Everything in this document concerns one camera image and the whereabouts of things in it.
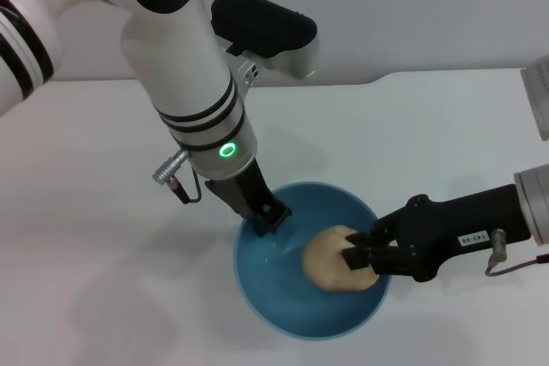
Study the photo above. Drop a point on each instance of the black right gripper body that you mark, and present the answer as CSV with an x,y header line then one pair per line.
x,y
450,229

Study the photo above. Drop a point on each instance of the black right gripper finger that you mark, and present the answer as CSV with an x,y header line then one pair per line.
x,y
355,259
359,238

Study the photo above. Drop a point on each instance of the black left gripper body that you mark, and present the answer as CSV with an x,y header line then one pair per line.
x,y
246,194

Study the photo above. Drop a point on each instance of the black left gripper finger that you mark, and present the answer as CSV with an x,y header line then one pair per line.
x,y
270,224

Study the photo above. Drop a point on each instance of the beige egg yolk pastry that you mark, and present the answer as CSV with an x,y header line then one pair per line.
x,y
326,263

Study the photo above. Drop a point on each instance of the blue bowl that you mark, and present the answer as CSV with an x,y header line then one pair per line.
x,y
283,297

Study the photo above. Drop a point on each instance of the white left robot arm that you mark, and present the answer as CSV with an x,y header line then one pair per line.
x,y
180,61

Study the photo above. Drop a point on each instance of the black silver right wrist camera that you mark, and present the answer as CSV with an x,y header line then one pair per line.
x,y
538,91

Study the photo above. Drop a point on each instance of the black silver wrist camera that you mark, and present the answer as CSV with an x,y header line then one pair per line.
x,y
538,91
266,27

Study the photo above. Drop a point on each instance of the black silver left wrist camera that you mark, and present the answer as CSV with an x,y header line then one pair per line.
x,y
266,27

